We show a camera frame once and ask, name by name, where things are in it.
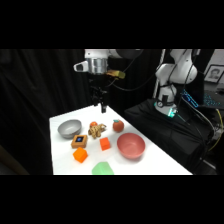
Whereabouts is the black robot stand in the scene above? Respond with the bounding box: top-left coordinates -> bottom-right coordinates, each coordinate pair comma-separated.
123,98 -> 216,175

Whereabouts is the green status light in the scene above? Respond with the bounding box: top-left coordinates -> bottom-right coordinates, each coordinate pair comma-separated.
166,108 -> 178,118

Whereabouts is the framed picture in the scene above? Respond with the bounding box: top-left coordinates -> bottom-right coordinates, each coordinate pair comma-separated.
203,64 -> 224,84

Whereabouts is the grey bowl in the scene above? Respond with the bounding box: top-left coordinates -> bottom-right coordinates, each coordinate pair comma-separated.
57,119 -> 83,140

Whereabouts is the yellow cable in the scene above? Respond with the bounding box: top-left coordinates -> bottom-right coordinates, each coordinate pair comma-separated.
208,108 -> 224,152

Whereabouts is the wooden block with blue print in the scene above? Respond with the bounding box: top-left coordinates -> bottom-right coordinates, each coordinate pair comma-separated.
70,134 -> 89,150

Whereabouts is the yellowish wrist camera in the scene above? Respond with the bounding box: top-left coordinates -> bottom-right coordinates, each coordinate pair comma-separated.
105,68 -> 127,81

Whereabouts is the green triangle block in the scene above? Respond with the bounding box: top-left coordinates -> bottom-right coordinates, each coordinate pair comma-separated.
91,161 -> 115,176

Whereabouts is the black cable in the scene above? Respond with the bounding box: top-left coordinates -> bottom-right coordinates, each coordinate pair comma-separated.
108,49 -> 167,93

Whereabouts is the red-orange rectangular block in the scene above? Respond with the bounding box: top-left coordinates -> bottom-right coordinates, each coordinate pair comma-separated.
99,136 -> 112,152

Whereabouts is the brown toy animal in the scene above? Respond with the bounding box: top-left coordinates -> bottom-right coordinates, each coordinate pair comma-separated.
87,123 -> 108,140

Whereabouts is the pink bowl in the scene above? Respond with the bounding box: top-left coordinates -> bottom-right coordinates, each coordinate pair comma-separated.
116,132 -> 147,160

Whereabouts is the blue-lit device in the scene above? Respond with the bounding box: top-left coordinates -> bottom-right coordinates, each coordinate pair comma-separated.
181,89 -> 222,110

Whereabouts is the black curtain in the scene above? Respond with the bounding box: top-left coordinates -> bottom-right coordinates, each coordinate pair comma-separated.
0,49 -> 164,176

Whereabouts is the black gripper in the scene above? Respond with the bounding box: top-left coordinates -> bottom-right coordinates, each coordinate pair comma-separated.
88,73 -> 109,115

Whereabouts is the orange toy fruit teal stem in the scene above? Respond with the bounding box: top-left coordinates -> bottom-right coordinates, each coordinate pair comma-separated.
112,119 -> 125,134

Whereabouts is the orange cube block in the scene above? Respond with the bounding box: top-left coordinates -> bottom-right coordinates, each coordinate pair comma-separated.
72,146 -> 89,164

